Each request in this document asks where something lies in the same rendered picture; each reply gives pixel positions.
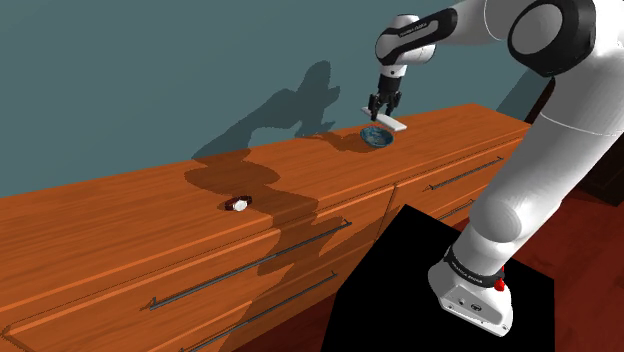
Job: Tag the white remote control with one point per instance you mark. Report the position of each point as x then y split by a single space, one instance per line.
396 124

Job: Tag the blue patterned bowl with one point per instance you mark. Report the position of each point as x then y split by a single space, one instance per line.
376 136

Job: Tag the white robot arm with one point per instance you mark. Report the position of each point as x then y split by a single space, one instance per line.
546 161

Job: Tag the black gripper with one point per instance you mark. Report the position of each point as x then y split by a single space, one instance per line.
388 88

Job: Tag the black robot stand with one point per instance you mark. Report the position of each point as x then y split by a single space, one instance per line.
400 282

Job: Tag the orange wooden chest of drawers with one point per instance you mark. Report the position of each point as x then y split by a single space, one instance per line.
122 234

